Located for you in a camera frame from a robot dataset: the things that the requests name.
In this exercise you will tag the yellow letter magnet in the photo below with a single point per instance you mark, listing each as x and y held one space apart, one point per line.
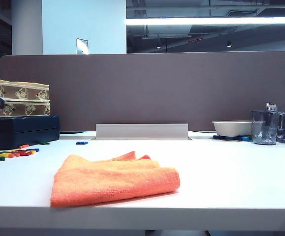
4 154
33 153

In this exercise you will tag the red letter magnet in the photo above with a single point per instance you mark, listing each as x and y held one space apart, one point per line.
20 153

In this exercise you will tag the blue letter magnet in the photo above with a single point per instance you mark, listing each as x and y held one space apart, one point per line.
32 149
81 142

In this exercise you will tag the orange microfibre cloth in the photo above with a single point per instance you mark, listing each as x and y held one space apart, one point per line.
115 179

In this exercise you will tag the orange letter magnet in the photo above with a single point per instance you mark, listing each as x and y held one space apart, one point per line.
24 146

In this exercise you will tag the small green letter magnet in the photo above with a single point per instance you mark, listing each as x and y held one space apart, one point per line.
44 143

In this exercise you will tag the brown box with cartoon print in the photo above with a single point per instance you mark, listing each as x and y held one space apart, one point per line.
21 92
26 109

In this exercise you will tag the dark blue plastic case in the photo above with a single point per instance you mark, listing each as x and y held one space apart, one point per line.
21 132

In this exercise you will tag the brown desk partition panel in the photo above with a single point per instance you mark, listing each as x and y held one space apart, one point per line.
157 91

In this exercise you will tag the blue flat mat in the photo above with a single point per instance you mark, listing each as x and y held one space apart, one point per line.
221 137

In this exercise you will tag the white ceiling light strip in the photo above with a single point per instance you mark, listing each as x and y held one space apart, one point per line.
211 20

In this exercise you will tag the beige paper bowl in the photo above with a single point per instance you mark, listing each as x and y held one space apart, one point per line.
231 127

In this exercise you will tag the clear plastic measuring cup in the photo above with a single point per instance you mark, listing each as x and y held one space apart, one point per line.
264 127

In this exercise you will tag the small wall sign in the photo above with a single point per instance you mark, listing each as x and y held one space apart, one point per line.
82 46

